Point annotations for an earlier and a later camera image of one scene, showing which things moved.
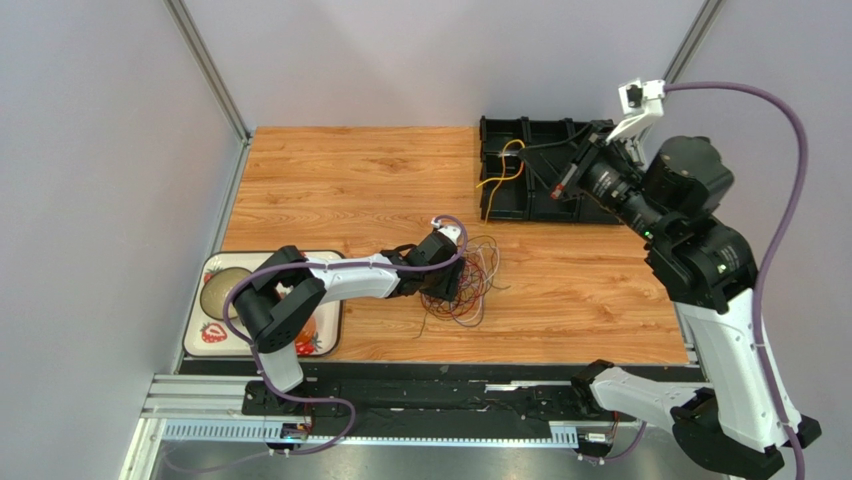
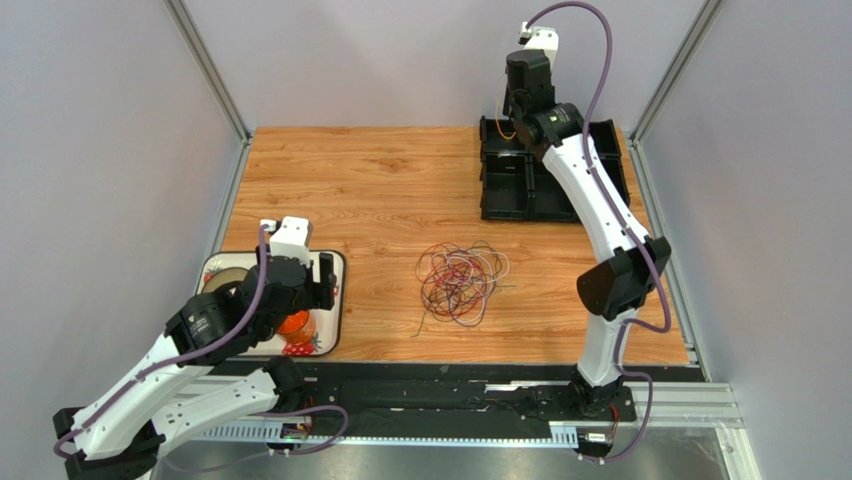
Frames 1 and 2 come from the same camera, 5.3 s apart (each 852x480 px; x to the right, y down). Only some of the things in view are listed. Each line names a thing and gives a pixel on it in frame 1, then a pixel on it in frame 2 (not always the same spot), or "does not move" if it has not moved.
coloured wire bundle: [482, 258] does not move
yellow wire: [502, 174] → [496, 115]
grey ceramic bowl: [215, 288] does not move
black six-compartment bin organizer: [511, 190] does not move
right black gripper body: [576, 170] → [521, 101]
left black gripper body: [442, 284] → [311, 297]
